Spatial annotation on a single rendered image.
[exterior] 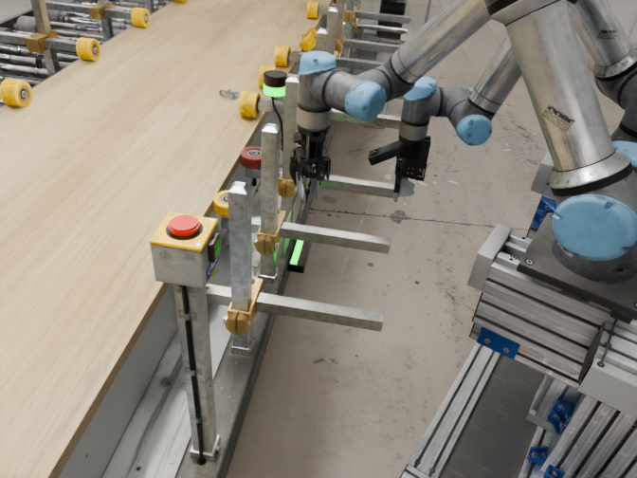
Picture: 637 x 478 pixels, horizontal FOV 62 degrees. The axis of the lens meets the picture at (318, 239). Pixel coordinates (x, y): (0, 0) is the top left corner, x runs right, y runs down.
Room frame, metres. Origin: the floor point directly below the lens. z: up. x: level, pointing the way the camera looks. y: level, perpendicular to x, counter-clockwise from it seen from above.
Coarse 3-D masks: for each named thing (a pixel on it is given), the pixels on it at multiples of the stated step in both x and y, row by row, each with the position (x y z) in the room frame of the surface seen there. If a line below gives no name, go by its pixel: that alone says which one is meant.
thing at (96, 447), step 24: (264, 120) 1.87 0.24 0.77; (240, 168) 1.53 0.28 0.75; (216, 216) 1.27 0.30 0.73; (168, 288) 0.91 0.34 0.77; (168, 312) 0.89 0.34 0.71; (144, 336) 0.77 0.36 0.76; (168, 336) 0.88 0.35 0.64; (144, 360) 0.75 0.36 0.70; (120, 384) 0.65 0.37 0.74; (144, 384) 0.74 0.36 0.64; (120, 408) 0.64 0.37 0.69; (96, 432) 0.55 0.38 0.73; (120, 432) 0.62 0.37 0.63; (72, 456) 0.48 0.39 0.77; (96, 456) 0.53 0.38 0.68
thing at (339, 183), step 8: (280, 168) 1.37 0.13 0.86; (248, 176) 1.35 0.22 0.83; (256, 176) 1.35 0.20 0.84; (336, 176) 1.35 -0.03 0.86; (320, 184) 1.33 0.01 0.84; (328, 184) 1.33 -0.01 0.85; (336, 184) 1.32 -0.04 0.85; (344, 184) 1.32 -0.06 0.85; (352, 184) 1.32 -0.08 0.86; (360, 184) 1.32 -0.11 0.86; (368, 184) 1.32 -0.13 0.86; (376, 184) 1.33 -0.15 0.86; (384, 184) 1.33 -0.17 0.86; (392, 184) 1.33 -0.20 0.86; (352, 192) 1.32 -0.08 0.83; (360, 192) 1.32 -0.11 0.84; (368, 192) 1.31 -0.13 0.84; (376, 192) 1.31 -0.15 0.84; (384, 192) 1.31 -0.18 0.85; (392, 192) 1.31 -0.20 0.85
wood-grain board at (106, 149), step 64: (192, 0) 2.99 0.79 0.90; (256, 0) 3.12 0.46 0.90; (320, 0) 3.25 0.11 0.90; (128, 64) 1.97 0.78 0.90; (192, 64) 2.04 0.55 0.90; (256, 64) 2.10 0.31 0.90; (0, 128) 1.38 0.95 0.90; (64, 128) 1.42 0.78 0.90; (128, 128) 1.45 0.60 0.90; (192, 128) 1.49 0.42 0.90; (256, 128) 1.55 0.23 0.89; (0, 192) 1.06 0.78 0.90; (64, 192) 1.08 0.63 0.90; (128, 192) 1.11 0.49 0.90; (192, 192) 1.14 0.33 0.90; (0, 256) 0.83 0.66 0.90; (64, 256) 0.84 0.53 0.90; (128, 256) 0.86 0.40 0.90; (0, 320) 0.65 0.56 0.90; (64, 320) 0.67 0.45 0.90; (128, 320) 0.68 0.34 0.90; (0, 384) 0.52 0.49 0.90; (64, 384) 0.53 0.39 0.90; (0, 448) 0.41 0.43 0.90; (64, 448) 0.42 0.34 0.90
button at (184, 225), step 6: (180, 216) 0.57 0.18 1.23; (186, 216) 0.57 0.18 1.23; (192, 216) 0.57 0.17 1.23; (174, 222) 0.55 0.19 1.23; (180, 222) 0.56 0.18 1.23; (186, 222) 0.56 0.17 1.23; (192, 222) 0.56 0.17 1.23; (198, 222) 0.56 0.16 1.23; (174, 228) 0.54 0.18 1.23; (180, 228) 0.54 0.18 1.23; (186, 228) 0.54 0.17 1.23; (192, 228) 0.55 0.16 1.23; (198, 228) 0.55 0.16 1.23; (174, 234) 0.54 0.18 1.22; (180, 234) 0.54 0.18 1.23; (186, 234) 0.54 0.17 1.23
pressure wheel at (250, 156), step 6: (246, 150) 1.37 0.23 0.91; (252, 150) 1.38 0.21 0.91; (258, 150) 1.38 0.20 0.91; (246, 156) 1.33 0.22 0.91; (252, 156) 1.34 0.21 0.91; (258, 156) 1.34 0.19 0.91; (246, 162) 1.33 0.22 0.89; (252, 162) 1.32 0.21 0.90; (258, 162) 1.33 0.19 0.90; (252, 168) 1.32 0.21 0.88; (258, 168) 1.33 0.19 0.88; (252, 180) 1.36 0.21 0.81
